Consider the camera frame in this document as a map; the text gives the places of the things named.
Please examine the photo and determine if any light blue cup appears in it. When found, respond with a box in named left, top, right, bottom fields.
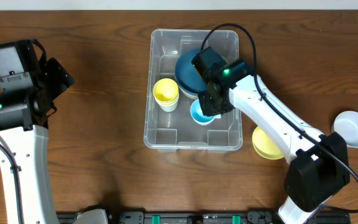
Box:
left=190, top=99, right=215, bottom=121

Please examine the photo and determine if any dark blue bowl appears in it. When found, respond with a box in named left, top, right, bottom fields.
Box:
left=175, top=49, right=206, bottom=94
left=176, top=81, right=198, bottom=100

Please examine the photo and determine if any cream white cup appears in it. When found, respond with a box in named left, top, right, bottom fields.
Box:
left=158, top=101, right=178, bottom=113

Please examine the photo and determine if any yellow cup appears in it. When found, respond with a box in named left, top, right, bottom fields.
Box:
left=154, top=94, right=179, bottom=106
left=153, top=78, right=179, bottom=102

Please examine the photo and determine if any yellow small bowl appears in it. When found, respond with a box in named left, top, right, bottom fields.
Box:
left=252, top=127, right=284, bottom=160

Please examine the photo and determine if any grey blue small bowl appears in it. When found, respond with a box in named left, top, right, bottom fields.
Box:
left=331, top=111, right=358, bottom=148

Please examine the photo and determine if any pink cup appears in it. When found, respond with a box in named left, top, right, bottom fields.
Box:
left=195, top=119, right=214, bottom=126

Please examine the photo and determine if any cream green bowl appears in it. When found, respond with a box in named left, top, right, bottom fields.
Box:
left=179, top=87, right=198, bottom=100

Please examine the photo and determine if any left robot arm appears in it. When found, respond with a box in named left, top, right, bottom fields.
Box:
left=0, top=39, right=109, bottom=224

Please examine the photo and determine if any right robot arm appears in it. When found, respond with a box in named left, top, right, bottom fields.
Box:
left=191, top=47, right=350, bottom=223

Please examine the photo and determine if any right black cable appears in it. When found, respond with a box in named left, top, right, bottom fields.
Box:
left=200, top=23, right=358, bottom=214

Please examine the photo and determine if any black cable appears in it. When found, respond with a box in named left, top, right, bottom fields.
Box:
left=200, top=23, right=358, bottom=214
left=0, top=63, right=23, bottom=224

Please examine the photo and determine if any left black cable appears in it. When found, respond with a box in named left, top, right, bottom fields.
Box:
left=0, top=63, right=23, bottom=224

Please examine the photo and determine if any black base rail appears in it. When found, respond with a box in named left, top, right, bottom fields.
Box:
left=57, top=210, right=351, bottom=224

